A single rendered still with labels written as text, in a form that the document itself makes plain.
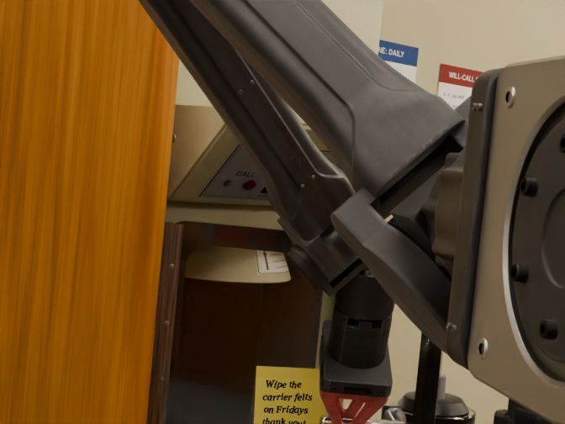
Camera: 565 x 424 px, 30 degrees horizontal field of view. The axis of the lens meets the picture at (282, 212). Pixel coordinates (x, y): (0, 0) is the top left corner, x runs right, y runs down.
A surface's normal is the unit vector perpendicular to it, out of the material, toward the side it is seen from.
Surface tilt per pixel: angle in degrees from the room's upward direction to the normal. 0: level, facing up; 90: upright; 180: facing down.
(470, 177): 90
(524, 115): 90
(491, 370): 90
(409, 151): 70
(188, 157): 90
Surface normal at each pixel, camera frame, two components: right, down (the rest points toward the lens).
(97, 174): -0.74, -0.04
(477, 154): -0.97, -0.08
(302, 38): -0.12, -0.31
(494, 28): 0.67, 0.11
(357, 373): 0.10, -0.88
